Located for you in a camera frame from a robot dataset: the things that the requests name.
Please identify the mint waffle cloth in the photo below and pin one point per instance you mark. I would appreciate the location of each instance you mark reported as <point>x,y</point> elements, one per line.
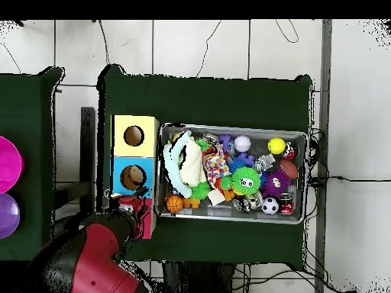
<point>174,171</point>

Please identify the cream waffle cloth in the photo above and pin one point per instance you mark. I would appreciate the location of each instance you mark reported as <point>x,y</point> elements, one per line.
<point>191,164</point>

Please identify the colourful patterned cloth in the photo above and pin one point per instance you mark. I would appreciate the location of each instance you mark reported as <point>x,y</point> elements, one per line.
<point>215,164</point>

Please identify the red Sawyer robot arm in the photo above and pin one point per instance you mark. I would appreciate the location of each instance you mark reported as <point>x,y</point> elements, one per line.
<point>97,259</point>

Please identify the wooden box with three holes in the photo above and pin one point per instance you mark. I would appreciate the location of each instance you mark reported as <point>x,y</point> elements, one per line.
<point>134,122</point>

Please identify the small orange basketball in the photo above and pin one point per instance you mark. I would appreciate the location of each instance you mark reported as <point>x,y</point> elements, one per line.
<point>174,204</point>

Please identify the green spiky googly-eyed ball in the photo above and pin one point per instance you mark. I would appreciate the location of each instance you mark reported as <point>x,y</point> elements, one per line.
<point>244,177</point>

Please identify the white baseball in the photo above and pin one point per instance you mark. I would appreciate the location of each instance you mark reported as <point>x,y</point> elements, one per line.
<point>243,143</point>

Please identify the purple plastic bowl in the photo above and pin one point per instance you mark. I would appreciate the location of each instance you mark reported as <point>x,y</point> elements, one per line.
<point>7,216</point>

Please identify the magenta plastic bowl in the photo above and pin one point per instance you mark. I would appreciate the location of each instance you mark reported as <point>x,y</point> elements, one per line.
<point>9,164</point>

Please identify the dark green table cloth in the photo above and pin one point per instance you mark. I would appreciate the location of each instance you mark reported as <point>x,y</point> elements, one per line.
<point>229,100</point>
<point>30,106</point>

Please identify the small soccer ball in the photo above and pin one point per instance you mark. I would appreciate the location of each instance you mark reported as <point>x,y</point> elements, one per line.
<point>270,206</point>

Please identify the purple spiky googly-eyed toy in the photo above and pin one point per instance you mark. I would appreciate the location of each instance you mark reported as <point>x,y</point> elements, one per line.
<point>275,187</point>

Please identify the yellow ball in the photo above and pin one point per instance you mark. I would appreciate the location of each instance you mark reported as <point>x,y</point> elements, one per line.
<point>276,145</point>

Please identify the brown toy football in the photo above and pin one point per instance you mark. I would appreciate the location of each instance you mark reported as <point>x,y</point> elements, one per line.
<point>287,168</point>

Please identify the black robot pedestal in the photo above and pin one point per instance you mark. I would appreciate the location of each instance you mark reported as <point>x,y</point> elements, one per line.
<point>198,280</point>

